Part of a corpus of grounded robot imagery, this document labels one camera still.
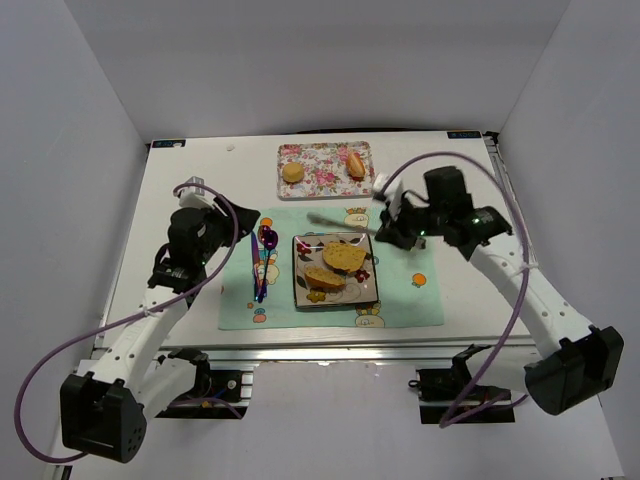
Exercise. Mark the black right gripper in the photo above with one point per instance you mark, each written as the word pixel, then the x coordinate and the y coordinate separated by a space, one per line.
pixel 400 223

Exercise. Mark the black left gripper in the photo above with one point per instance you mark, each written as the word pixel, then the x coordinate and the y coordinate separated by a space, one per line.
pixel 232 220

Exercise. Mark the orange-brown bread slice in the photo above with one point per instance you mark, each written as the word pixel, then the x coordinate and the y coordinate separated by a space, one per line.
pixel 317 277

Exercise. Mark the yellow bread slice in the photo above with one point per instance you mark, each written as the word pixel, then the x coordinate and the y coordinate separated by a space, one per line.
pixel 344 257

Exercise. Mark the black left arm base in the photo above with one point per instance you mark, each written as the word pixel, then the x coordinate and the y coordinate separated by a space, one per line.
pixel 218 393

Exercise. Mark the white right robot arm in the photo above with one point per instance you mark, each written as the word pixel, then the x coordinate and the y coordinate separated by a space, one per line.
pixel 575 360

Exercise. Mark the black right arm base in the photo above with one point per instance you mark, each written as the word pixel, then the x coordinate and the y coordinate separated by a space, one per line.
pixel 436 390

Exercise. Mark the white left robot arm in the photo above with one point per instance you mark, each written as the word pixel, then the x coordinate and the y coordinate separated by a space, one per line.
pixel 105 412

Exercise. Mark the purple spoon front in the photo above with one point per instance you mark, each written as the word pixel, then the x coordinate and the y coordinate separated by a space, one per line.
pixel 270 242

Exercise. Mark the purple spoon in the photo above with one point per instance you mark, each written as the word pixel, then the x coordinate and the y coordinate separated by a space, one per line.
pixel 270 242
pixel 261 237

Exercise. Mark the purple spoon back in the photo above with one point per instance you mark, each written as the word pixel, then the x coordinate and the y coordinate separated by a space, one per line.
pixel 261 237

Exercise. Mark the round yellow bun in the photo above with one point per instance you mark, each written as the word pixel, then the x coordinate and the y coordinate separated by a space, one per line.
pixel 292 172

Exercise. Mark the black table label right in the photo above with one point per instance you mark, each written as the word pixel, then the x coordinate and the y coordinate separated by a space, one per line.
pixel 464 134

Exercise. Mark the black table label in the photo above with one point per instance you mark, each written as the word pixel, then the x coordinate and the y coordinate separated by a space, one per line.
pixel 464 134
pixel 168 143

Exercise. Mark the mint green cartoon placemat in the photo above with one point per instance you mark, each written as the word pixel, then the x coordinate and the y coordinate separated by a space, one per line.
pixel 407 280

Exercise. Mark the floral rectangular tray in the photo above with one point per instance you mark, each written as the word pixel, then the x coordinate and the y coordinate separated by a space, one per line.
pixel 326 175

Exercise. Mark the sesame hot dog bun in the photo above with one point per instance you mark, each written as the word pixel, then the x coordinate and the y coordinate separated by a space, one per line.
pixel 355 166

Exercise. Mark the black table label left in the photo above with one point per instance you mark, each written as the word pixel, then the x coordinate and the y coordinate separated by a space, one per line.
pixel 168 143

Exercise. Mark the square floral ceramic plate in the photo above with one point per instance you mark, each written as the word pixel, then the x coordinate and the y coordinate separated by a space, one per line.
pixel 361 286

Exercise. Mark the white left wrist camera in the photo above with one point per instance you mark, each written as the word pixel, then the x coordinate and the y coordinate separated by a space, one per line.
pixel 192 196

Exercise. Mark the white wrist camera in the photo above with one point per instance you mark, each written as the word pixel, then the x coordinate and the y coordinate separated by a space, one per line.
pixel 388 193
pixel 192 196

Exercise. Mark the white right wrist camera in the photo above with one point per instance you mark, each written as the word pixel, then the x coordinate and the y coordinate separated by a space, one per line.
pixel 388 193

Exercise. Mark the aluminium table frame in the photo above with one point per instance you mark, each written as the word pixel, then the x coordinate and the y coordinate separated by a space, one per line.
pixel 474 311

